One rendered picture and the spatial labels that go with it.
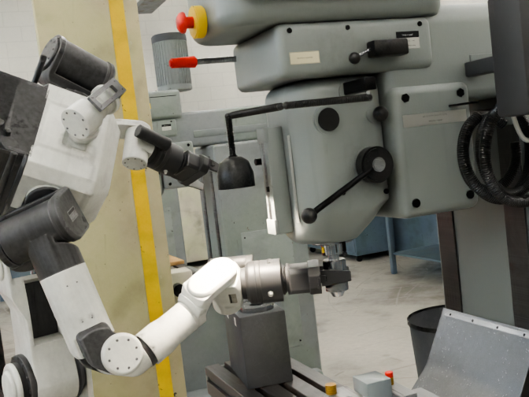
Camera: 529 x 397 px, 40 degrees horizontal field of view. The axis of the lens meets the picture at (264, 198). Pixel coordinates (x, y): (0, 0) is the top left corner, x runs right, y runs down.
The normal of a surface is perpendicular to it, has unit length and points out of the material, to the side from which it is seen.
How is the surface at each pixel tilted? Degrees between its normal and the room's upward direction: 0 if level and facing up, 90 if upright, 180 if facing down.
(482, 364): 62
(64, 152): 58
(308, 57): 90
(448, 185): 90
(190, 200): 90
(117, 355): 77
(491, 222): 90
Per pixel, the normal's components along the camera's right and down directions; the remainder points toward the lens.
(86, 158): 0.46, -0.54
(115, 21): 0.38, 0.02
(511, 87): -0.92, 0.14
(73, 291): 0.39, -0.20
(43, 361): 0.60, -0.17
